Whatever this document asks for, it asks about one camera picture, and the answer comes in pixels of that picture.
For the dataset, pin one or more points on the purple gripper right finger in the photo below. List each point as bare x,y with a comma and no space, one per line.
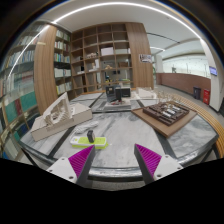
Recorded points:
154,166

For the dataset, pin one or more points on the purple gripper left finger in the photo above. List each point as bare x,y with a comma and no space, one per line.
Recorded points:
75,168

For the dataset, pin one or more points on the black charger plug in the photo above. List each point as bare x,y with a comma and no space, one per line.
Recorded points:
91,136

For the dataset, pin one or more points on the yellow-green white power strip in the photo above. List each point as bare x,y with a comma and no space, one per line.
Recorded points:
83,142

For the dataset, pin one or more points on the brown wooden site model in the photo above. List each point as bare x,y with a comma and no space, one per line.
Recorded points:
166,118

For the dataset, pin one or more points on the white architectural building model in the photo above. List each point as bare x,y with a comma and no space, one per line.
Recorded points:
60,115

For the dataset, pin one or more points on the white small building model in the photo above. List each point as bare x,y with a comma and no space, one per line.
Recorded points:
145,93

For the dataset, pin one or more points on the black box model on base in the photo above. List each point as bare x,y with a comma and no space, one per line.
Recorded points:
117,97

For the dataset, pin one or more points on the dark grey trash bin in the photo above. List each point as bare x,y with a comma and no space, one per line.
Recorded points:
197,92

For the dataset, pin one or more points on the long brown reception counter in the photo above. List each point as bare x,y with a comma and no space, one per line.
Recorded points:
184,82

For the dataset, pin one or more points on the framed poster on column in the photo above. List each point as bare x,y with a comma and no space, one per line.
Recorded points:
145,58

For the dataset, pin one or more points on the wooden grid bookshelf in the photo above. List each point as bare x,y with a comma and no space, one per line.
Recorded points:
100,56

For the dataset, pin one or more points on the wall-mounted display screen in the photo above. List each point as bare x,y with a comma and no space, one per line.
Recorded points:
213,70

